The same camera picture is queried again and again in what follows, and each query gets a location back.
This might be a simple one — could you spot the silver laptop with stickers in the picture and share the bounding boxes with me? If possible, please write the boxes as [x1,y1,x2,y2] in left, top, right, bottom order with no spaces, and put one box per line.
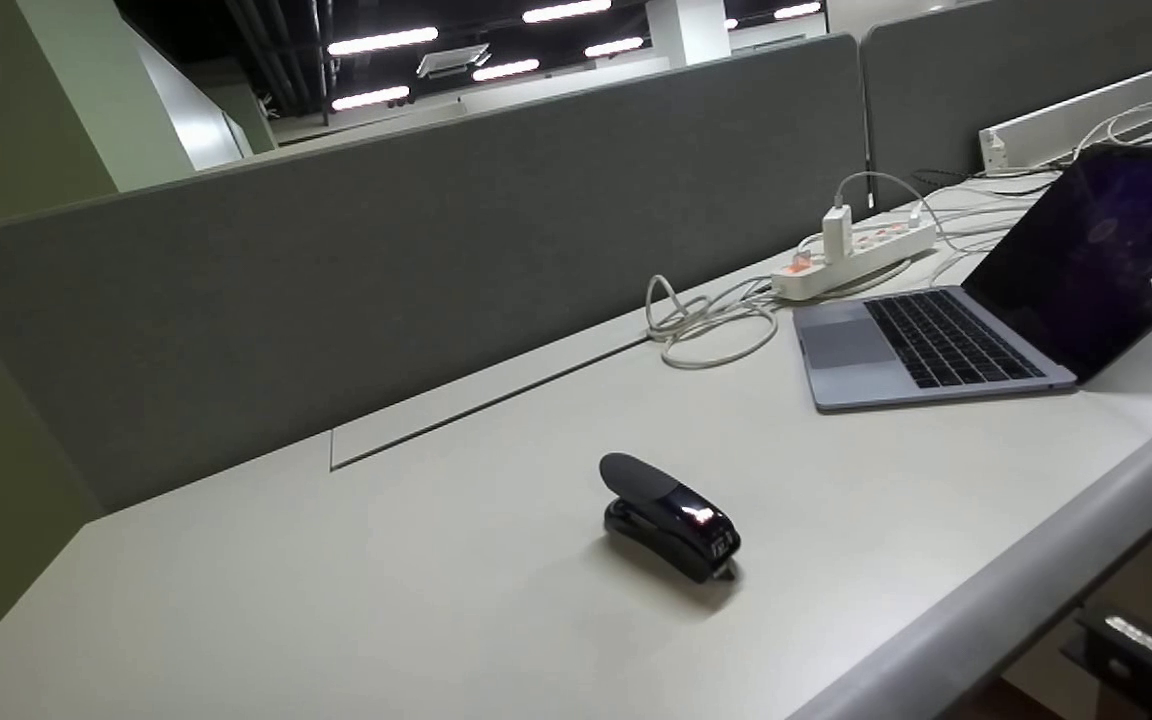
[792,149,1152,412]

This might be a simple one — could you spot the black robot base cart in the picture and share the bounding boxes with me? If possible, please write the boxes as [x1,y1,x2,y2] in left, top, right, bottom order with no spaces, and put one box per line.
[1062,609,1152,720]

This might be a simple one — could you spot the black stapler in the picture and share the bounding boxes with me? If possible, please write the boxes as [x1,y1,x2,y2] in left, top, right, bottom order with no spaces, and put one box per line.
[600,453,740,584]

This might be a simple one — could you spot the white power adapter plug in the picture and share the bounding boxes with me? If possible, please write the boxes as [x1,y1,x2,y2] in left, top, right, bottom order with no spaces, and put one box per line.
[820,203,853,264]

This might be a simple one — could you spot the white power strip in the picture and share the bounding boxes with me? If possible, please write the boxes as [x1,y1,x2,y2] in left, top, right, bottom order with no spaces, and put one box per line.
[771,219,936,301]

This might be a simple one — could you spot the grey desk divider panel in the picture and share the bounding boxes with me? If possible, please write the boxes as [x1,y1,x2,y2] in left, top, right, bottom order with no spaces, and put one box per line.
[0,38,862,511]

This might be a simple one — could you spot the white charger cable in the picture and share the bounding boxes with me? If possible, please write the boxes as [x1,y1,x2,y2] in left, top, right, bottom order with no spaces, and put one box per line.
[640,169,992,374]

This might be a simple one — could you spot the white cable tray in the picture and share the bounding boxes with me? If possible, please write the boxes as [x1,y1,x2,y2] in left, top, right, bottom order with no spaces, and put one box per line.
[976,68,1152,177]

